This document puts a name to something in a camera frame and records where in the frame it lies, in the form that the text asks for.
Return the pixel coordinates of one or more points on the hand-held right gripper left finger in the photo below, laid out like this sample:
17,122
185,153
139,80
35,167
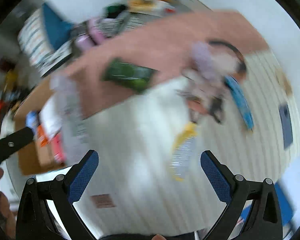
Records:
82,177

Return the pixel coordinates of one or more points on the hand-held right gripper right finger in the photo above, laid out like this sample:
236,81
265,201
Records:
216,177

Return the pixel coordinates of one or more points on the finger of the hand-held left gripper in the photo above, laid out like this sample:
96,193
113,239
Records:
11,143

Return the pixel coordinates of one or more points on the person's left hand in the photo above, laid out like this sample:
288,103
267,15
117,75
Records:
6,210

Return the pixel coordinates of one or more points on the cardboard box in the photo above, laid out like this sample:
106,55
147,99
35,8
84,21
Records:
31,155

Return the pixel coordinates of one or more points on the brown fabric label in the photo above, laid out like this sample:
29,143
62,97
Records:
102,201

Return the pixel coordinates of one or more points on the orange packet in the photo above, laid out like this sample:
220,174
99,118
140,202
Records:
42,136

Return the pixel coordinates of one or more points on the pink red packet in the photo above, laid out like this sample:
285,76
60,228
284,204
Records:
58,147

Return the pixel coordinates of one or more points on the yellow and clear packet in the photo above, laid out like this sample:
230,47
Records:
183,147

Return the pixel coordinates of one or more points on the white grey plastic packet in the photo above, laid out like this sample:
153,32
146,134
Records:
70,115

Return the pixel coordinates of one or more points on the blue flat box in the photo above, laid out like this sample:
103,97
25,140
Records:
283,202

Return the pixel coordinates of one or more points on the white ribbed bed cover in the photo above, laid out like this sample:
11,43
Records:
145,135

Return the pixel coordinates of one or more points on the dark tangled small clutter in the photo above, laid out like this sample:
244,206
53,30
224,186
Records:
205,100

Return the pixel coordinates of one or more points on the blue packet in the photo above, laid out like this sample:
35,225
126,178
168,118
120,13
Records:
241,102

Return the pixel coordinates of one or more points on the dark purple flat card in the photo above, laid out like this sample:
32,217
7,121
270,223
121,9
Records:
286,125

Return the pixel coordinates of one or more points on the green packet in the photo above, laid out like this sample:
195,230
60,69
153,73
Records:
128,75

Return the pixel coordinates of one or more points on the purple fluffy cloth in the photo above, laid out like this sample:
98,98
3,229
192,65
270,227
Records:
202,57

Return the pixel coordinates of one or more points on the blue pillow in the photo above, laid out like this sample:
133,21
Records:
53,25

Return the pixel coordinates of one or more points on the pink purple bottle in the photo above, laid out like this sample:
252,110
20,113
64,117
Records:
90,35

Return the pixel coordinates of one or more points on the pink blanket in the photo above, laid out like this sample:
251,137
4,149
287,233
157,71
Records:
152,42

